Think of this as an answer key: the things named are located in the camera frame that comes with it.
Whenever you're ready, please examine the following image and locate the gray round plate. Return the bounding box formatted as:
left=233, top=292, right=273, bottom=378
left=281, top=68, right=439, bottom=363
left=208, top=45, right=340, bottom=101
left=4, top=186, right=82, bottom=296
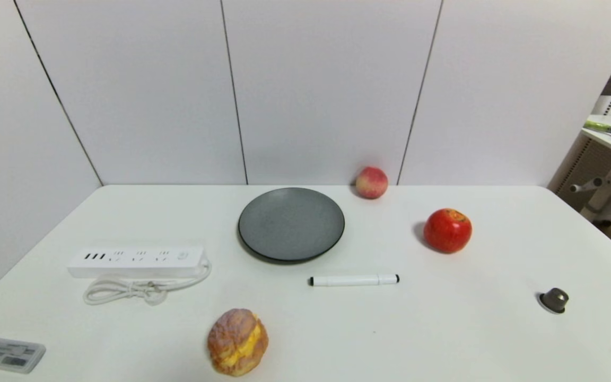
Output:
left=238, top=187, right=346, bottom=264

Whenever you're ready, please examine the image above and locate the pink peach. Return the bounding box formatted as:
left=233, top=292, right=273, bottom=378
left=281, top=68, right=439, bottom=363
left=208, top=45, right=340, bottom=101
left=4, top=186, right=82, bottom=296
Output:
left=355, top=166, right=389, bottom=200

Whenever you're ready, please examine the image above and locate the white marker pen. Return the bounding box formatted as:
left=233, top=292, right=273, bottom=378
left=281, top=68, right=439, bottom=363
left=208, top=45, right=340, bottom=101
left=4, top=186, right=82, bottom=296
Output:
left=308, top=274, right=400, bottom=288

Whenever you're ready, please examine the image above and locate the red apple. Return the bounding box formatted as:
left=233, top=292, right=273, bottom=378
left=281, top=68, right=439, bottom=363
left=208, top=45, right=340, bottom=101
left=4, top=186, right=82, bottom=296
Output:
left=423, top=208, right=473, bottom=254

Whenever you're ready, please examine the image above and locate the brown cream puff bread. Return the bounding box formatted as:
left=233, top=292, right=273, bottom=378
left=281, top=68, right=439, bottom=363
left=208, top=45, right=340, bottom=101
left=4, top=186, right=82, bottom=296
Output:
left=207, top=309, right=269, bottom=378

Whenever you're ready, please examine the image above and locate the brown coffee capsule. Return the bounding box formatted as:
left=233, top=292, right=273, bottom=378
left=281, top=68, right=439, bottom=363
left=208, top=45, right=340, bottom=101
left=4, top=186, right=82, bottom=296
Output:
left=539, top=288, right=570, bottom=314

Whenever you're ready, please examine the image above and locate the white side desk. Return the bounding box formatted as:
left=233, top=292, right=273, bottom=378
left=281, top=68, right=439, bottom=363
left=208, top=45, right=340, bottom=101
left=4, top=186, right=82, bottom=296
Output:
left=548, top=114, right=611, bottom=230

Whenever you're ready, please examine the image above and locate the clear plastic card case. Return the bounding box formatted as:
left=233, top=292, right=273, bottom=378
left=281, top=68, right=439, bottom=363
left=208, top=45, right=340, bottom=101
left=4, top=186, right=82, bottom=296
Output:
left=0, top=334, right=47, bottom=374

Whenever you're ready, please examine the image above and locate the white desk crank handle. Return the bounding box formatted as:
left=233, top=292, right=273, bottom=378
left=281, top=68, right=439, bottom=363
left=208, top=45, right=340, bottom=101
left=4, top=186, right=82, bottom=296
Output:
left=570, top=177, right=603, bottom=193

